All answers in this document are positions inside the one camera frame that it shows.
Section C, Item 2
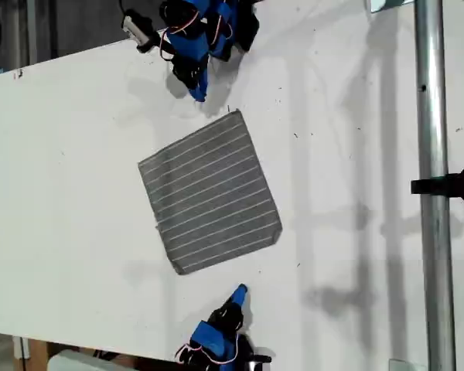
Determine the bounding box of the grey striped towel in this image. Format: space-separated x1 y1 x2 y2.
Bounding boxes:
138 109 283 276

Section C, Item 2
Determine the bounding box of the white box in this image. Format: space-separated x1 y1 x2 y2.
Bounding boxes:
47 349 140 371

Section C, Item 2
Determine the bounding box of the wooden table leg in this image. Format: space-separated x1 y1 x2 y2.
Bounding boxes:
12 335 49 362

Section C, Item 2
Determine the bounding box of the black clamp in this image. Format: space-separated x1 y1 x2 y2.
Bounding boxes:
410 163 464 206

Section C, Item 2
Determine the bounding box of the red white servo wire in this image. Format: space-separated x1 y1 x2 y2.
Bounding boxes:
175 332 241 366
159 9 202 62

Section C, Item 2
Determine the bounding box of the black camera stalk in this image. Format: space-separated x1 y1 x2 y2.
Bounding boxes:
137 32 162 54

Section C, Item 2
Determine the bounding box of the black camera box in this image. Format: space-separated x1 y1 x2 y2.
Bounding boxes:
249 353 274 371

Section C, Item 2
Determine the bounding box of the grey camera box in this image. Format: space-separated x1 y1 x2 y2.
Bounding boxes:
122 10 152 46

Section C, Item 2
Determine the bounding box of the metal bracket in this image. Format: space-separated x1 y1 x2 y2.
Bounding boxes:
367 0 408 14

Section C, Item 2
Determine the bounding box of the steel post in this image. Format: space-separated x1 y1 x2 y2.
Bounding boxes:
412 0 458 371

